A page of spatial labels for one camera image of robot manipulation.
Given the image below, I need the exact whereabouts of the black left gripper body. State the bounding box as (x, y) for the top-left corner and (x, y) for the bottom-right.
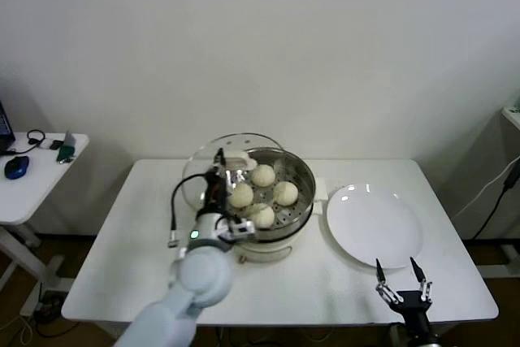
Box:
(201, 170), (229, 218)

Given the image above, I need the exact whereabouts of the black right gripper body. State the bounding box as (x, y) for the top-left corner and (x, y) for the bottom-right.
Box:
(394, 288), (432, 334)

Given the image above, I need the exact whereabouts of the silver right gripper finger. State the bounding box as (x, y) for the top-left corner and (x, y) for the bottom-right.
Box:
(409, 256), (434, 304)
(374, 258), (404, 306)

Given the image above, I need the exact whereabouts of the glass lid with white handle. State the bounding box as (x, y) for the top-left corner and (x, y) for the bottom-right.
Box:
(181, 132), (286, 219)

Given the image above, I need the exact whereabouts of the white steamed baozi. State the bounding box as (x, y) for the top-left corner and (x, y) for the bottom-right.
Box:
(227, 182), (254, 209)
(272, 180), (301, 206)
(251, 163), (276, 188)
(248, 202), (276, 229)

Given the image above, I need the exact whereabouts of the stainless steel steamer basket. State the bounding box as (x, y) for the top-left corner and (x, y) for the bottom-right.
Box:
(213, 146), (328, 243)

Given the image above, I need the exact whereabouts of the white round plate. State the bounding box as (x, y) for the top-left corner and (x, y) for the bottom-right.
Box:
(325, 183), (425, 271)

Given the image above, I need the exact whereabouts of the white electric cooker base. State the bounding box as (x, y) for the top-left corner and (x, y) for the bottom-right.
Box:
(227, 200), (325, 266)

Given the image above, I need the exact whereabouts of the green circuit board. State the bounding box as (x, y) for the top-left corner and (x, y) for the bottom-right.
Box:
(55, 130), (78, 163)

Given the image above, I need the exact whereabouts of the white side table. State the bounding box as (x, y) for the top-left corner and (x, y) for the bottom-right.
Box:
(0, 132), (90, 318)

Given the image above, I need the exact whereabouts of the blue computer mouse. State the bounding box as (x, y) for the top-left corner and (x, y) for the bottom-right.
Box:
(3, 155), (31, 180)

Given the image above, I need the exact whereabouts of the dark laptop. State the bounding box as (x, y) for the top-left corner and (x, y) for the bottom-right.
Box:
(0, 98), (17, 155)

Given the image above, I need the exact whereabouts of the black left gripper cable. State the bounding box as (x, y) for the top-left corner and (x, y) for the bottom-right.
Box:
(167, 173), (213, 249)

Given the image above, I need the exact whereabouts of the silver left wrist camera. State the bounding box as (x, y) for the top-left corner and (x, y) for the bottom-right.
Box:
(221, 218), (258, 242)

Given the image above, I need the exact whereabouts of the white wall cable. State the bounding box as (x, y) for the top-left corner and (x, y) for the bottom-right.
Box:
(449, 158), (520, 219)

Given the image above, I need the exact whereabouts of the black wall power cable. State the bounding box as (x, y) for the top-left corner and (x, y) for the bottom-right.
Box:
(470, 158), (520, 239)

